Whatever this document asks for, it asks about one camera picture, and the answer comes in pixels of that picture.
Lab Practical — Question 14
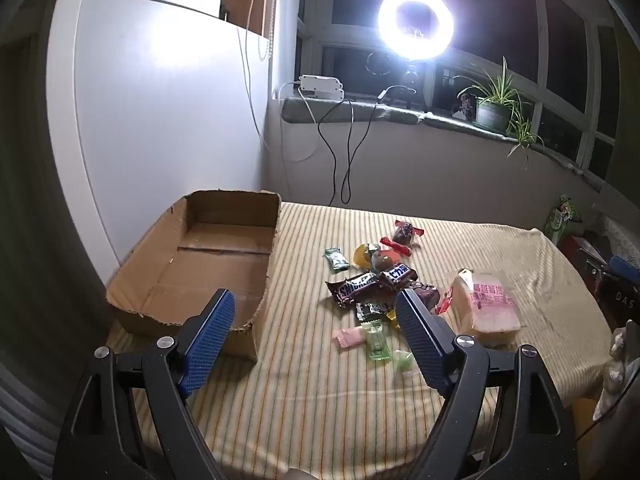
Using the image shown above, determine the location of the brown egg snack packet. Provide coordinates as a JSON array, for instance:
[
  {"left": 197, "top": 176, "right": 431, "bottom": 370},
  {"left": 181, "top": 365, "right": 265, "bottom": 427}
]
[{"left": 370, "top": 249, "right": 401, "bottom": 272}]

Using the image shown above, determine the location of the white power cable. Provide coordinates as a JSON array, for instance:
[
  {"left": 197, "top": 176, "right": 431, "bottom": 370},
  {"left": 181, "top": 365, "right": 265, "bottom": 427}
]
[{"left": 272, "top": 80, "right": 321, "bottom": 163}]

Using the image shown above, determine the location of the black tripod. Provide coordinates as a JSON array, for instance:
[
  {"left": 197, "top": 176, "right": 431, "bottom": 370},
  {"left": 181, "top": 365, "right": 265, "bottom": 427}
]
[{"left": 395, "top": 62, "right": 426, "bottom": 111}]

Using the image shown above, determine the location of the small black snack packet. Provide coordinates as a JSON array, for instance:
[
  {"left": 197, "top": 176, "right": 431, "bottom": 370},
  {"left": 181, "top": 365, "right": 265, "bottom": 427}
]
[{"left": 355, "top": 301, "right": 393, "bottom": 323}]

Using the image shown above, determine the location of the red candy wrapper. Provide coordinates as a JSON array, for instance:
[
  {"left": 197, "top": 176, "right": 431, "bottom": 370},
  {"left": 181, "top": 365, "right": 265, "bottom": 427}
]
[{"left": 380, "top": 236, "right": 412, "bottom": 257}]

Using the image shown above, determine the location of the black cable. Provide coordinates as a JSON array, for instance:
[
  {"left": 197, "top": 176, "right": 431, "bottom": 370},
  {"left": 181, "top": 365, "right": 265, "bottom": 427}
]
[{"left": 317, "top": 92, "right": 388, "bottom": 206}]

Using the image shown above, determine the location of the brown chocolate bar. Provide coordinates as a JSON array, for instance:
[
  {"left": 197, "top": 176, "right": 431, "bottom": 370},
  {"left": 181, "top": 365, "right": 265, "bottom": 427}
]
[{"left": 326, "top": 272, "right": 388, "bottom": 311}]

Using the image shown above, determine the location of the hanging white cable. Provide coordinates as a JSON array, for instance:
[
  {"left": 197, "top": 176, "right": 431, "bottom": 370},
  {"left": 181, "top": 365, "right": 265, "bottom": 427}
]
[{"left": 237, "top": 0, "right": 273, "bottom": 151}]

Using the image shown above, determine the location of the yellow candy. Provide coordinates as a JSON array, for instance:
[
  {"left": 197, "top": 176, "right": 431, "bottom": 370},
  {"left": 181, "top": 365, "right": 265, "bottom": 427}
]
[{"left": 353, "top": 242, "right": 381, "bottom": 270}]

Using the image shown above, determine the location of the small red snack packet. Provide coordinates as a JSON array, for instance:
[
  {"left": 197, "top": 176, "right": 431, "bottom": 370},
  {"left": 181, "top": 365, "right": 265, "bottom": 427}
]
[{"left": 435, "top": 285, "right": 458, "bottom": 316}]

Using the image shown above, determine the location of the white wardrobe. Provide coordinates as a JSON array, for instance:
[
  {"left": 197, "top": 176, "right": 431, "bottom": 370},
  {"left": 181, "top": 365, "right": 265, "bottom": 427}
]
[{"left": 47, "top": 0, "right": 281, "bottom": 281}]

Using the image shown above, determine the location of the dark red candy packet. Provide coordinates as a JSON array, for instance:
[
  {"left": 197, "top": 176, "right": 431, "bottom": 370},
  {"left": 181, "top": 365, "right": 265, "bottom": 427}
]
[{"left": 391, "top": 219, "right": 426, "bottom": 247}]

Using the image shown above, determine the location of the clear green candy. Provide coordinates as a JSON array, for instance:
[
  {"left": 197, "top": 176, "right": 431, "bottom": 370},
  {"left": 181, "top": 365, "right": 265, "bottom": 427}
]
[{"left": 362, "top": 321, "right": 388, "bottom": 363}]

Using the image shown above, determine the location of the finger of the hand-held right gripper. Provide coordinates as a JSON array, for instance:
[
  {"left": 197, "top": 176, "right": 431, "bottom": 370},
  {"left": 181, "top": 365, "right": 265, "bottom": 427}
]
[{"left": 607, "top": 255, "right": 640, "bottom": 277}]

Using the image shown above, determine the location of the striped yellow blanket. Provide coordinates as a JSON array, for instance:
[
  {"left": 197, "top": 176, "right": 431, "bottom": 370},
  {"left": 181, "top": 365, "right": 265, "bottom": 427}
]
[{"left": 107, "top": 202, "right": 613, "bottom": 480}]

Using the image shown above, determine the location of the green candy packet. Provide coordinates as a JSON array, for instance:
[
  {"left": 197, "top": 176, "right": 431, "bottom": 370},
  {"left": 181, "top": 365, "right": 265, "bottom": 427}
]
[{"left": 324, "top": 246, "right": 349, "bottom": 273}]

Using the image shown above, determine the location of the potted spider plant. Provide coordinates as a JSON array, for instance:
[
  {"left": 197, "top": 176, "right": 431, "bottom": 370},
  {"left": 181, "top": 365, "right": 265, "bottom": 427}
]
[{"left": 455, "top": 57, "right": 543, "bottom": 161}]

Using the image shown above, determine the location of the ring light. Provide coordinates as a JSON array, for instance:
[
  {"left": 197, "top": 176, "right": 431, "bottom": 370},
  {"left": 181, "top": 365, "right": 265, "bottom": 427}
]
[{"left": 377, "top": 0, "right": 456, "bottom": 63}]

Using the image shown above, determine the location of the green snack bag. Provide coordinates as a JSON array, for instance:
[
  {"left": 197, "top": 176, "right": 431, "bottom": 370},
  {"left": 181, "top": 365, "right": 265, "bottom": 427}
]
[{"left": 545, "top": 195, "right": 583, "bottom": 241}]

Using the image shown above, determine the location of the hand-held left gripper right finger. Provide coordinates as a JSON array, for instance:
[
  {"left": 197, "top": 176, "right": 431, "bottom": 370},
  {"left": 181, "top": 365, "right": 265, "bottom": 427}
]
[{"left": 395, "top": 287, "right": 578, "bottom": 480}]

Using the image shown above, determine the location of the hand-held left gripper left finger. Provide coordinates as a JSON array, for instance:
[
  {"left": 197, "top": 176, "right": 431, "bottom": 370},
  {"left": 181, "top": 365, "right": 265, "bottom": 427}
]
[{"left": 52, "top": 287, "right": 237, "bottom": 480}]

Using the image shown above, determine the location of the bread packet with pink print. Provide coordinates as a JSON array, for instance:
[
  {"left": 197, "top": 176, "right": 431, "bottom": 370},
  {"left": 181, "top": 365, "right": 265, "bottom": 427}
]
[{"left": 450, "top": 269, "right": 526, "bottom": 348}]

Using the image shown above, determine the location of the yellow paper bag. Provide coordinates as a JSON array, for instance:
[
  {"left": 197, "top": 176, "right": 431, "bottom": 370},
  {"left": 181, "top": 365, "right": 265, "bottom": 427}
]
[{"left": 570, "top": 395, "right": 601, "bottom": 441}]

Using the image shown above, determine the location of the blue Milky Way bar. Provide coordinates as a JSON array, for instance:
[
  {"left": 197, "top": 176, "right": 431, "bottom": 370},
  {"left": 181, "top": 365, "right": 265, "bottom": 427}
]
[{"left": 378, "top": 264, "right": 418, "bottom": 288}]

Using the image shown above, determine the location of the white power strip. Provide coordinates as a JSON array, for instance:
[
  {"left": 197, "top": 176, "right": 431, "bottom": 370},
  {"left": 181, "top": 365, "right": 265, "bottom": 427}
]
[{"left": 297, "top": 75, "right": 346, "bottom": 101}]

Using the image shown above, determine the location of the white bead cord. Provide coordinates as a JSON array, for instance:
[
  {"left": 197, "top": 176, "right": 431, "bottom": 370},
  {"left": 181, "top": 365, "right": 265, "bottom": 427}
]
[{"left": 257, "top": 0, "right": 278, "bottom": 61}]

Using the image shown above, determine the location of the cardboard box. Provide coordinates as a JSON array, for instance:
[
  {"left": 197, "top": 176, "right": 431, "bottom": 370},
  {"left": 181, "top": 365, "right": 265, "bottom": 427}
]
[{"left": 106, "top": 190, "right": 282, "bottom": 363}]

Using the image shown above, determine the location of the pink candy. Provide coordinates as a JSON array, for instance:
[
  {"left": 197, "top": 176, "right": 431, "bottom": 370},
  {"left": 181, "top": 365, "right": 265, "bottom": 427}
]
[{"left": 333, "top": 326, "right": 373, "bottom": 348}]

